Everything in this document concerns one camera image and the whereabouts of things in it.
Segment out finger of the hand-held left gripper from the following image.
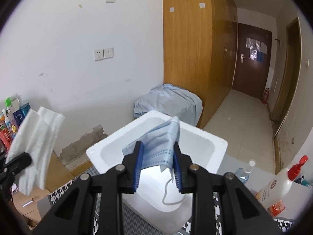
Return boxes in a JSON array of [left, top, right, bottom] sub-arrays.
[[4, 152, 32, 175]]

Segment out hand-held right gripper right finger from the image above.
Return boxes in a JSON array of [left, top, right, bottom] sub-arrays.
[[172, 142, 282, 235]]

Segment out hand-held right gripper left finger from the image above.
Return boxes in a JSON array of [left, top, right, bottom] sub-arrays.
[[33, 141, 145, 235]]

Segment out blue face mask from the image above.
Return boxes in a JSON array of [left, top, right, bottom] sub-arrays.
[[122, 116, 184, 205]]

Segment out white tissue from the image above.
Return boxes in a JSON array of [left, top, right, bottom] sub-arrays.
[[5, 106, 65, 196]]

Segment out white foam box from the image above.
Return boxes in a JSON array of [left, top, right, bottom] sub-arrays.
[[86, 111, 228, 234]]

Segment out row of colourful boxes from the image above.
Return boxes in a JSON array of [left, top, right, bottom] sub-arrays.
[[0, 97, 31, 152]]

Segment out blue spray bottle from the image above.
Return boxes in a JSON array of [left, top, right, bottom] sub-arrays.
[[234, 160, 256, 185]]

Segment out light blue sheet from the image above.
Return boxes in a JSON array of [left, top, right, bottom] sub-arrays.
[[134, 83, 203, 129]]

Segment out white red pump bottle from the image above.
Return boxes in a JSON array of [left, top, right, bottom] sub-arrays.
[[254, 155, 308, 210]]

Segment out red snack packet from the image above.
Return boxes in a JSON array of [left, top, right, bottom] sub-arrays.
[[266, 199, 286, 218]]

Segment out dark brown door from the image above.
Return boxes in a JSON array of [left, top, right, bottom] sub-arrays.
[[232, 23, 272, 100]]

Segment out houndstooth tablecloth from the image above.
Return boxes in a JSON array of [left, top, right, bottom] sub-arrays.
[[46, 164, 297, 235]]

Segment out wooden wardrobe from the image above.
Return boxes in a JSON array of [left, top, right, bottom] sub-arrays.
[[162, 0, 239, 129]]

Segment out teal patterned packet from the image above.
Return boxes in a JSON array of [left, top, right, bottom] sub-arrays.
[[293, 175, 313, 188]]

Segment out paper notices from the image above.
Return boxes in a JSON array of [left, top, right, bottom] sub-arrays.
[[246, 38, 267, 63]]

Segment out wooden door frame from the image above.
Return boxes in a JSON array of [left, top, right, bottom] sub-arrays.
[[271, 17, 302, 137]]

